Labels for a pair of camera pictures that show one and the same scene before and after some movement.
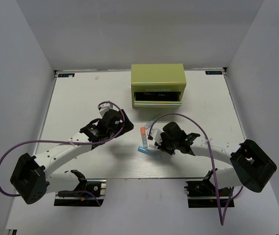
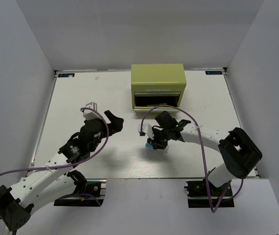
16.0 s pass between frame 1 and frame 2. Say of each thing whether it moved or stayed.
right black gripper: moved
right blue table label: stayed
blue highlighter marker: moved
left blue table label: stayed
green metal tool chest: stayed
